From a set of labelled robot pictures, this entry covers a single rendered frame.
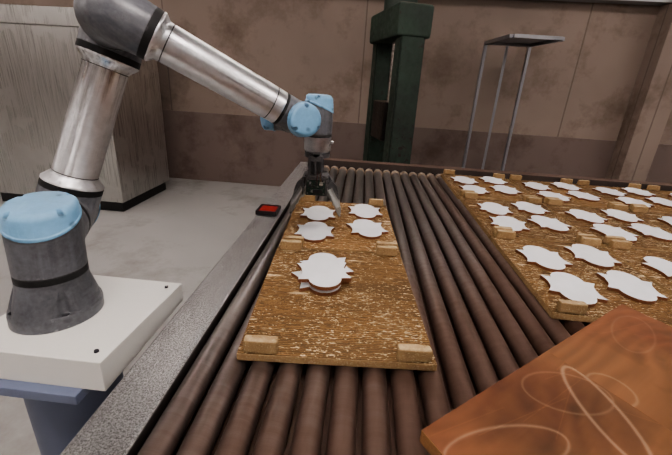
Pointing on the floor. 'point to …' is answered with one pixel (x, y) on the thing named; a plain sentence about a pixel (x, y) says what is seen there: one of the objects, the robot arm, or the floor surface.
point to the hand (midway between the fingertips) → (315, 214)
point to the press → (397, 61)
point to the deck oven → (126, 162)
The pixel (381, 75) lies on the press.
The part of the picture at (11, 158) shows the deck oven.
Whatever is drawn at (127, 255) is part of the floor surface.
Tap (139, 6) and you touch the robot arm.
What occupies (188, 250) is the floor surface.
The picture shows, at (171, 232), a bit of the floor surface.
